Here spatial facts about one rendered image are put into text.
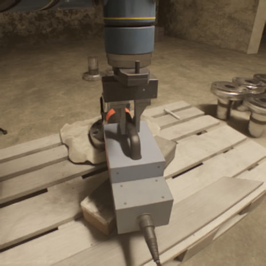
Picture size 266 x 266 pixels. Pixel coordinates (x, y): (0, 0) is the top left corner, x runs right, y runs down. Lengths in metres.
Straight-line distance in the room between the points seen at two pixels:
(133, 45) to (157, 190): 0.33
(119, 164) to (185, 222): 0.30
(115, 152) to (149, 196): 0.14
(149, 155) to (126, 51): 0.25
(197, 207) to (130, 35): 0.56
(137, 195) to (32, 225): 0.39
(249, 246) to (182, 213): 0.33
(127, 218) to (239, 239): 0.52
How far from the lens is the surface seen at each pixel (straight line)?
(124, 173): 0.49
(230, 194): 0.79
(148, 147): 0.53
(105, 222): 0.59
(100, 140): 0.91
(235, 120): 1.63
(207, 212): 0.71
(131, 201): 0.47
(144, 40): 0.42
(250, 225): 0.96
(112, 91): 0.46
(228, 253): 0.86
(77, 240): 0.67
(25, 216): 0.77
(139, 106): 0.50
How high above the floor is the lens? 0.72
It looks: 34 degrees down
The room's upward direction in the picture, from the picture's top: straight up
